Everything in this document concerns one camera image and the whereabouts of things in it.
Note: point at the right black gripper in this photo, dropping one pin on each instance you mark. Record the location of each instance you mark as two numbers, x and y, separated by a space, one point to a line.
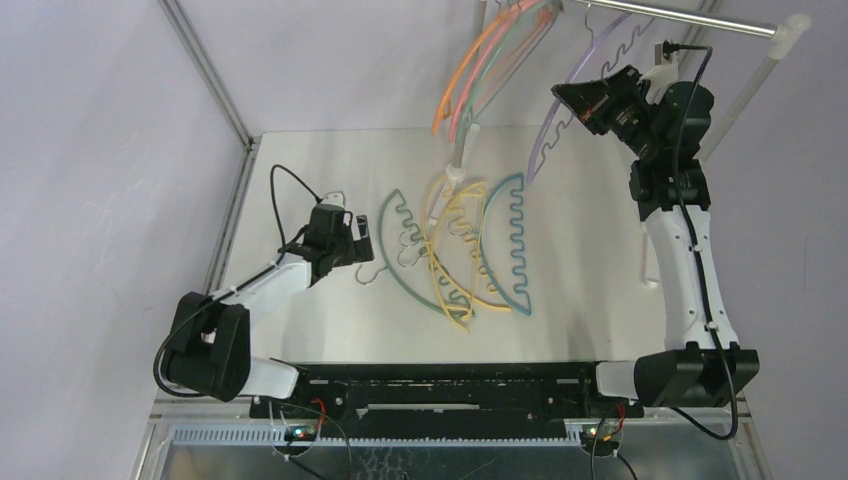
603 108

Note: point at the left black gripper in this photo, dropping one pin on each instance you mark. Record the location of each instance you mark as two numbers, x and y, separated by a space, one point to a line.
358 250

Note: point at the light green plastic hanger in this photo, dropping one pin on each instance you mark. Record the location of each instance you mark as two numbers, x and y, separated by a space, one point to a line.
493 73

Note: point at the pink plastic hanger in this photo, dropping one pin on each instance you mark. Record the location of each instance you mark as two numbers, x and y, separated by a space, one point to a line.
477 79

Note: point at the teal plastic hanger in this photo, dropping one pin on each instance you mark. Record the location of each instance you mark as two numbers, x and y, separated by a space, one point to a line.
518 297

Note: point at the orange plastic hanger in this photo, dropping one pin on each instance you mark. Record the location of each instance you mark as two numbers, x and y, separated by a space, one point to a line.
456 96

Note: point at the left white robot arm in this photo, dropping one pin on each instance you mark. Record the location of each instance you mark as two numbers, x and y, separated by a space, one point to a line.
208 351

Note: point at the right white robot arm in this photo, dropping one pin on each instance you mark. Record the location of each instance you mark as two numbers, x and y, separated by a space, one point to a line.
702 364

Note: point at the pale yellow plastic hanger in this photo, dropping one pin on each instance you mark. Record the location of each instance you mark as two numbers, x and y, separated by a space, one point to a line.
438 195

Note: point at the chrome clothes rack bar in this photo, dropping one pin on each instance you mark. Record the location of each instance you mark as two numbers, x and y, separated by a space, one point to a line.
690 17

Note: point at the left small circuit board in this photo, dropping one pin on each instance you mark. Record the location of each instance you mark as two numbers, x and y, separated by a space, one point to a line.
300 434

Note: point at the small circuit board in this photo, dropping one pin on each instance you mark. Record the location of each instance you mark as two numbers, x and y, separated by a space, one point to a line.
300 434
590 435

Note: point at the right small circuit board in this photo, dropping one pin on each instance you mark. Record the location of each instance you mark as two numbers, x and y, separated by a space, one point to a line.
590 435

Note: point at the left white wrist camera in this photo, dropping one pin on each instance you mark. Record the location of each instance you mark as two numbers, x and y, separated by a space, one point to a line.
334 198

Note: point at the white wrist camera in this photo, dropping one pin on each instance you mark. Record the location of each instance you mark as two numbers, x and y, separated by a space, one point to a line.
665 70
334 198

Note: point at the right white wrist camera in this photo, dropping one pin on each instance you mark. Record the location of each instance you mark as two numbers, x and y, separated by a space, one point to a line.
665 70

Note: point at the white clothes rack left post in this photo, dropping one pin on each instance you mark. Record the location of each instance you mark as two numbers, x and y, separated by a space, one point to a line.
455 170

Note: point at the left aluminium frame profile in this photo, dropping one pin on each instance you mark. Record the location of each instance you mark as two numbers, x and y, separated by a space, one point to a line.
168 410

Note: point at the aluminium frame profile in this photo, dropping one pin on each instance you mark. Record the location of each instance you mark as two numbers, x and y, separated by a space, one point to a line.
719 423
168 410

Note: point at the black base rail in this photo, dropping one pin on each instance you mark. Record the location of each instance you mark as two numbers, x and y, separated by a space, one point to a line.
473 398

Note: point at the white slotted cable duct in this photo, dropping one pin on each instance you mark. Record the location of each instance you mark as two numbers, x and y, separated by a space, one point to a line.
266 434

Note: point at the right aluminium frame profile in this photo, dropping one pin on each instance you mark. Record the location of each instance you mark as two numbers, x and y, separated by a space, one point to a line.
719 423

